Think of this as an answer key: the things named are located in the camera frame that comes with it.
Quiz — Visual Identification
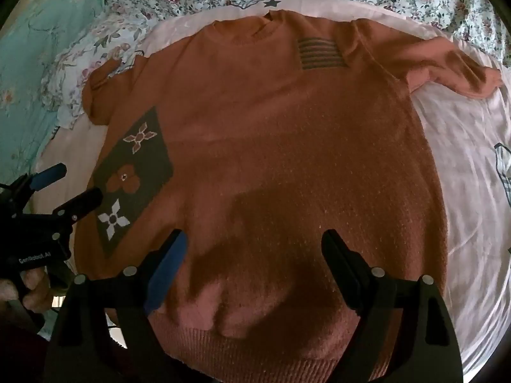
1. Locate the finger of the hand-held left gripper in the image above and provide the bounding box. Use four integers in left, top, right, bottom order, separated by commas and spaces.
17, 163, 68, 194
52, 187, 104, 224

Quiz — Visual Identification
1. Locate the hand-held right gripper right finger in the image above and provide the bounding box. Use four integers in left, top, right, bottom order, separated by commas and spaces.
321, 229, 464, 383

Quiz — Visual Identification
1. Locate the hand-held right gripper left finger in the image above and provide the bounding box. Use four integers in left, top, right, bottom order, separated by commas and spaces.
42, 229, 188, 383

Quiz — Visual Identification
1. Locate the orange knit sweater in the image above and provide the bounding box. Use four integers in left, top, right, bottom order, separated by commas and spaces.
74, 8, 503, 383

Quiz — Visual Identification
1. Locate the person's left hand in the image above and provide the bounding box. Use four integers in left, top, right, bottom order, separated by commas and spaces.
0, 269, 54, 312

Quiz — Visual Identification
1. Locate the teal floral pillow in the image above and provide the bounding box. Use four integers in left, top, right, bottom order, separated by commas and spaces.
0, 0, 116, 176

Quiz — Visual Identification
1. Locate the pink bed sheet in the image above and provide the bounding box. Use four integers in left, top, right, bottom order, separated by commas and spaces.
32, 0, 511, 372

